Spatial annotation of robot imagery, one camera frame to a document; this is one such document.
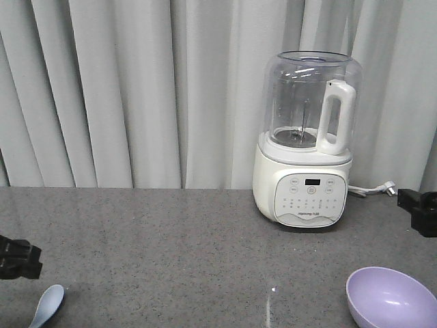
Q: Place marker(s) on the white blender with clear jar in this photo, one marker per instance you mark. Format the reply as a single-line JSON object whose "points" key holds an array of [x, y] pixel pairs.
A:
{"points": [[303, 155]]}

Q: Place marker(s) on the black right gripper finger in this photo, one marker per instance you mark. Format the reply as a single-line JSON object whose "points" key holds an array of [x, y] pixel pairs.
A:
{"points": [[422, 208]]}

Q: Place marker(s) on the grey pleated curtain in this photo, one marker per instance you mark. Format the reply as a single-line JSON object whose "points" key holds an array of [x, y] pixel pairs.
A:
{"points": [[168, 94]]}

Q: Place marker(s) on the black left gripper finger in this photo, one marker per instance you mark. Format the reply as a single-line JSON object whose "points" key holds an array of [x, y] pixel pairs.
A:
{"points": [[19, 258]]}

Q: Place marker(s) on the light blue plastic spoon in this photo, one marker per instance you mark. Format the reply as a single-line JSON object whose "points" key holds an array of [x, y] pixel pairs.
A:
{"points": [[48, 304]]}

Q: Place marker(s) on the purple plastic bowl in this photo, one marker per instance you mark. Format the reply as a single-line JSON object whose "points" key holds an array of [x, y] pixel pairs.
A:
{"points": [[383, 297]]}

